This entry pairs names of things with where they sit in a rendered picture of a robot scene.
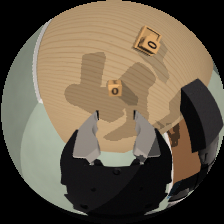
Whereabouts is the tan wooden cube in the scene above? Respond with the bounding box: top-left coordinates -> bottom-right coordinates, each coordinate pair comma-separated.
108,80 -> 122,96
138,36 -> 161,54

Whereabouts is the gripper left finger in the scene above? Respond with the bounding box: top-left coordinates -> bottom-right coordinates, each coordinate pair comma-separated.
60,110 -> 101,185

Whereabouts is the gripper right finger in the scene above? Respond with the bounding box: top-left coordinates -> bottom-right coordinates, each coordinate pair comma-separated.
133,110 -> 173,184

